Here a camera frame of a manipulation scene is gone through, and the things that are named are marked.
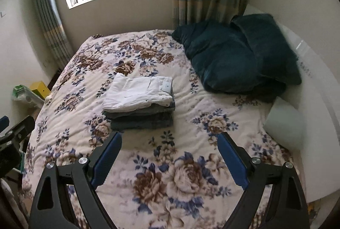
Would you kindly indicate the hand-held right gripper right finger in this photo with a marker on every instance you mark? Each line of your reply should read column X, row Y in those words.
column 233, row 162

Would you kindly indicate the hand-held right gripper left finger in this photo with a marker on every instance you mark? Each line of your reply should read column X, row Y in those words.
column 106, row 162

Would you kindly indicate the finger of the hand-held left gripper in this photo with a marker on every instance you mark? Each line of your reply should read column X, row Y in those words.
column 20, row 129

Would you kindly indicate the white pants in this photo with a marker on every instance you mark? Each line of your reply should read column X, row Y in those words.
column 135, row 92

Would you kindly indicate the dark grey folded pants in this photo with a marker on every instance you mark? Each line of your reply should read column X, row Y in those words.
column 143, row 123

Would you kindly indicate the green and white package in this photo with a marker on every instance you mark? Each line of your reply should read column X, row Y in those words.
column 25, row 96

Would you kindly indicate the yellow box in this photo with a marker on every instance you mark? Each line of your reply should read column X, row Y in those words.
column 39, row 89

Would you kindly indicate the floral blanket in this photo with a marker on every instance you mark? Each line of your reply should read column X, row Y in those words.
column 164, row 152

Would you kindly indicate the pale blue pillow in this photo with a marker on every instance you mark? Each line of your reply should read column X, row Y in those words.
column 287, row 123

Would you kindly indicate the dark teal pillow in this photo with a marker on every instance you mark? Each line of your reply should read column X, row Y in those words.
column 271, row 46
column 220, row 59

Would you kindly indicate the white headboard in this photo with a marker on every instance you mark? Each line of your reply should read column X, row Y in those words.
column 316, row 85

